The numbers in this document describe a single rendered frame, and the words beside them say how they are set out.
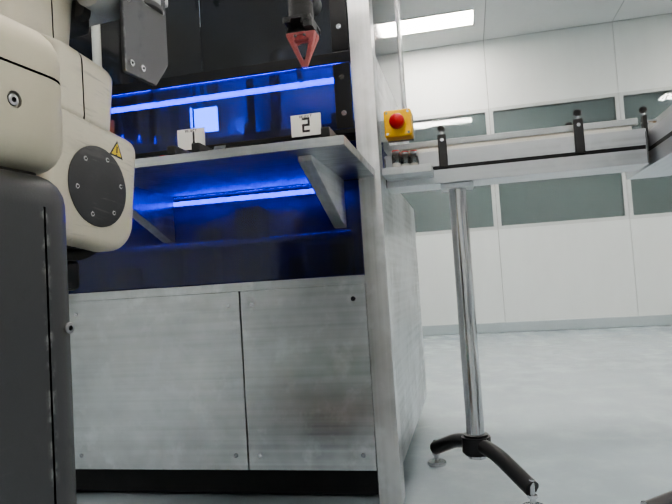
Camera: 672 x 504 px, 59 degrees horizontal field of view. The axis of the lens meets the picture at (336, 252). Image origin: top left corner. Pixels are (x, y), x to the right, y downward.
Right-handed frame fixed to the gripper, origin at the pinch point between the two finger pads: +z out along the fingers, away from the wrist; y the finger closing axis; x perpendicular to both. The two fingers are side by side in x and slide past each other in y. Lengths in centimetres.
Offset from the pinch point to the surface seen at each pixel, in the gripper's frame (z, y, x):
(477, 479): 110, 45, -31
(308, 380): 77, 24, 11
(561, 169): 25, 36, -59
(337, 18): -20.7, 27.5, -3.4
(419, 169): 23.0, 25.8, -22.4
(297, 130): 8.7, 26.2, 9.8
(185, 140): 8, 26, 43
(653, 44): -143, 490, -224
